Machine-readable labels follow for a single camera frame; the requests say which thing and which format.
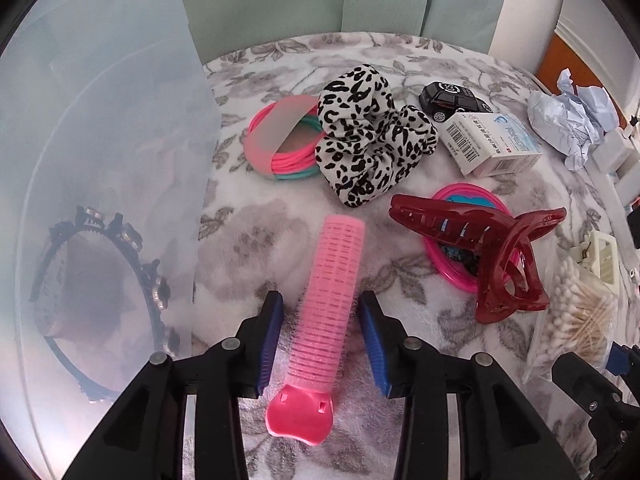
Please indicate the pale green curtain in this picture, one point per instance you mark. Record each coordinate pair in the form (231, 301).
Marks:
(300, 0)

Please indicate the cream small hair clip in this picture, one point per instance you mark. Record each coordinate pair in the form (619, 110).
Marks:
(600, 255)

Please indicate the brown wooden furniture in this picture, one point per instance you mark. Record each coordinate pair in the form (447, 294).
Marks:
(565, 55)

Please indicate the white medicine box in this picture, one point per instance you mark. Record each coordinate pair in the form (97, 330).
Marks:
(490, 145)

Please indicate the pink hair roller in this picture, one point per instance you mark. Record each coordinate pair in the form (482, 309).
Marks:
(325, 300)

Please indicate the leopard print scrunchie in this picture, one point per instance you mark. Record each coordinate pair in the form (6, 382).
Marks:
(365, 145)

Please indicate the clear plastic storage container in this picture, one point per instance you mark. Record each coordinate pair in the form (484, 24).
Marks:
(100, 160)

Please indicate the pink round pocket mirror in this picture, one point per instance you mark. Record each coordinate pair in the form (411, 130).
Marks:
(465, 195)

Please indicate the black jewelled headband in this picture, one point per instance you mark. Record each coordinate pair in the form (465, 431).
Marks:
(156, 285)

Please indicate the white paper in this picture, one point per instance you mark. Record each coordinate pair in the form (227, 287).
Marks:
(560, 115)

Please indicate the white power strip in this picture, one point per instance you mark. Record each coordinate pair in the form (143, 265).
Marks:
(620, 210)

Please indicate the bag of cotton swabs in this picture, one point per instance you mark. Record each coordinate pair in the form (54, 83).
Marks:
(575, 310)

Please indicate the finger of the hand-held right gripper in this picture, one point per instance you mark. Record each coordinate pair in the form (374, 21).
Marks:
(600, 410)

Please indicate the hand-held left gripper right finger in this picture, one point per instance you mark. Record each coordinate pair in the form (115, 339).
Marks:
(372, 345)

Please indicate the white charger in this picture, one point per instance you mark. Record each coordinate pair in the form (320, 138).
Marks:
(612, 150)

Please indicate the red hair claw clip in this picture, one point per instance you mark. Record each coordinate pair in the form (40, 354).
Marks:
(450, 225)

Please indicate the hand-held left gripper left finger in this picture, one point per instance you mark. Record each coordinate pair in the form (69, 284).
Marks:
(270, 340)

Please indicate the grey floral blanket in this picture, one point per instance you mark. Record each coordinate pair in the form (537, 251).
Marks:
(280, 230)

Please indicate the black toy car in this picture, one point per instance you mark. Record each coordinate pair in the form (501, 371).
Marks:
(450, 95)

